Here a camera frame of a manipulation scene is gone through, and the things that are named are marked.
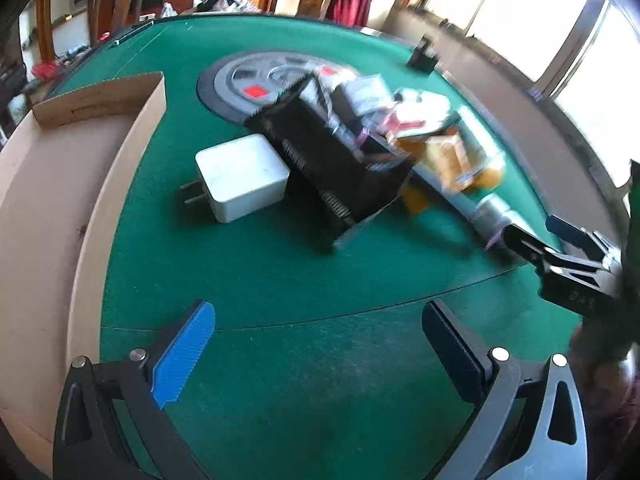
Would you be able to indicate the small black box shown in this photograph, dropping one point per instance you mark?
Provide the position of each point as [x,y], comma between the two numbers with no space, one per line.
[422,55]

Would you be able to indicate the black foil packet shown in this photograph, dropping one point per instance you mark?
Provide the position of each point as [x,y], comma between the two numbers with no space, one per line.
[330,160]

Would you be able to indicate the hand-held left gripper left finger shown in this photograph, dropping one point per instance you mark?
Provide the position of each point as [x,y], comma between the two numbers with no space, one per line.
[184,355]

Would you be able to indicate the pile of dark clothing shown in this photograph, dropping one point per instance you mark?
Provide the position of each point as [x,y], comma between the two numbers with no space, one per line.
[225,0]

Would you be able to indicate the large white plastic bottle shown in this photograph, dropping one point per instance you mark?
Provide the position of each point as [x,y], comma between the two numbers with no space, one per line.
[492,212]

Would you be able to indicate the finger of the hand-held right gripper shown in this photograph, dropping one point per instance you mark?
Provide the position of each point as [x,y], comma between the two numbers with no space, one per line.
[525,245]
[567,230]

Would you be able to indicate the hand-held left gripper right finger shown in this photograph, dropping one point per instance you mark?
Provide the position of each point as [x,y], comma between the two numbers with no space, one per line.
[452,352]

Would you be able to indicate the clear plastic bag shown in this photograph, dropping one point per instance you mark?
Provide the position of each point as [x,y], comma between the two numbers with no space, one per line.
[367,92]

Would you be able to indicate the red bag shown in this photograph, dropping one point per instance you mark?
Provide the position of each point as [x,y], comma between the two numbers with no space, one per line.
[44,70]

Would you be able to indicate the person's right hand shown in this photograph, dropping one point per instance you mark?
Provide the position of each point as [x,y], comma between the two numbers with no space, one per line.
[595,350]

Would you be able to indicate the round table centre console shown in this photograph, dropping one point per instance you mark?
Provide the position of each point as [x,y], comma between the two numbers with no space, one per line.
[235,77]

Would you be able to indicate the white plastic bag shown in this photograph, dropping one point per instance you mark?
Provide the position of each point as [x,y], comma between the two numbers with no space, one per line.
[168,10]

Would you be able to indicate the white charger plug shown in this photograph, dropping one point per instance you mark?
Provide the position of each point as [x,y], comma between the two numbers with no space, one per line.
[242,175]

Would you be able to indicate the cardboard box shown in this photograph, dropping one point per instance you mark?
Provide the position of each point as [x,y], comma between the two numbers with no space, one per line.
[50,185]

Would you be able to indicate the person's right forearm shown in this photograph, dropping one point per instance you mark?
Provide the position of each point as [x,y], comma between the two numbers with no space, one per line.
[625,420]

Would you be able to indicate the yellow snack packet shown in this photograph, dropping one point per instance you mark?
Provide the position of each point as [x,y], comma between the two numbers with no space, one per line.
[452,160]

